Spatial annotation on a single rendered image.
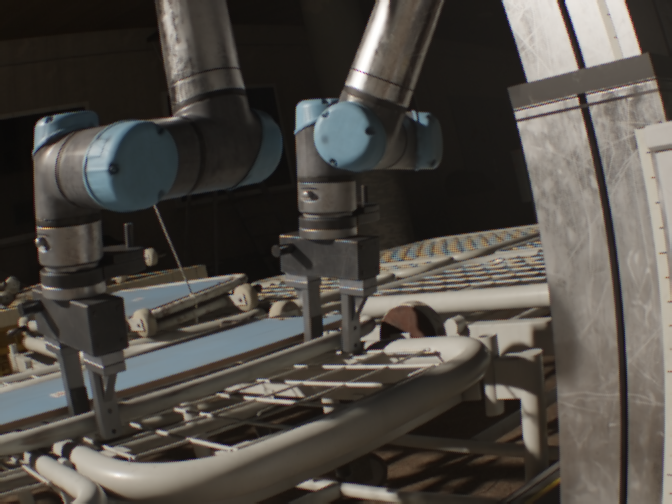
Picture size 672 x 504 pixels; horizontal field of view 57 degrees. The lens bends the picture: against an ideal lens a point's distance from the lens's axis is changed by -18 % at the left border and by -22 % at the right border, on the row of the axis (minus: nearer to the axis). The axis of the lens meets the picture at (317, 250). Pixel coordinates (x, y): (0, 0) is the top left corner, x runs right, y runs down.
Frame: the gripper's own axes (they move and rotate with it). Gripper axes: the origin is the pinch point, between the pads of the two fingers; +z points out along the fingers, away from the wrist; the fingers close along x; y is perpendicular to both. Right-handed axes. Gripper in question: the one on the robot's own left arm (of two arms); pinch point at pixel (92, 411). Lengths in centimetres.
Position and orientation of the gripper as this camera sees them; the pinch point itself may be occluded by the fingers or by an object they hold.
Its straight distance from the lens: 77.6
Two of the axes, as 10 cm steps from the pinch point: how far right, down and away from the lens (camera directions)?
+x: 7.8, 0.7, -6.3
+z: 0.4, 9.9, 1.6
